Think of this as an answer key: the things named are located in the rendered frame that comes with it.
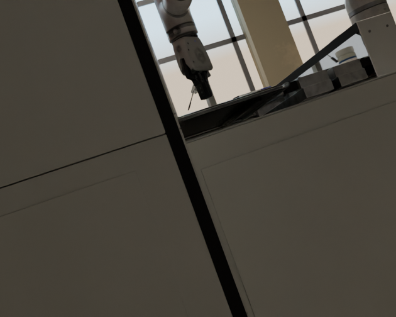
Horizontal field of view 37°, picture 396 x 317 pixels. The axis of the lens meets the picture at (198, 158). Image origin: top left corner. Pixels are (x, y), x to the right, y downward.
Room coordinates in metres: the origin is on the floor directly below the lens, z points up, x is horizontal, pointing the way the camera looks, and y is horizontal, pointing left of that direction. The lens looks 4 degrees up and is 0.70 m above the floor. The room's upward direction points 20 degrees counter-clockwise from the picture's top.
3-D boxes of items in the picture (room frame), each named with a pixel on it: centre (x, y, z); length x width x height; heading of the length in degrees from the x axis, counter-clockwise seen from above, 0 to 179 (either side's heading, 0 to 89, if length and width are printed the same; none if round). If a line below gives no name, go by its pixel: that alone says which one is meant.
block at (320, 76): (1.50, -0.33, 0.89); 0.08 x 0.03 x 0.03; 105
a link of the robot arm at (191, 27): (1.61, -0.08, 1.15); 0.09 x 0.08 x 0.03; 146
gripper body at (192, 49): (1.61, -0.08, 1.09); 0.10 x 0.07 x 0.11; 146
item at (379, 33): (1.59, -0.41, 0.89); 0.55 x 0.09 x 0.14; 15
